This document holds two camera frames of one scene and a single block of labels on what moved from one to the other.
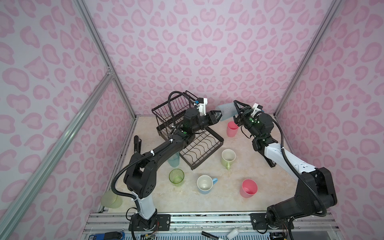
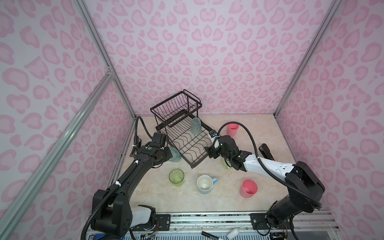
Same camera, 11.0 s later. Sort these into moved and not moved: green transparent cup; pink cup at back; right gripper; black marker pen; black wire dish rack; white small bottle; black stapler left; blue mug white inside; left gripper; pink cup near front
Moved: left gripper; right gripper
Not moved: pink cup at back; pink cup near front; black marker pen; green transparent cup; white small bottle; black stapler left; blue mug white inside; black wire dish rack
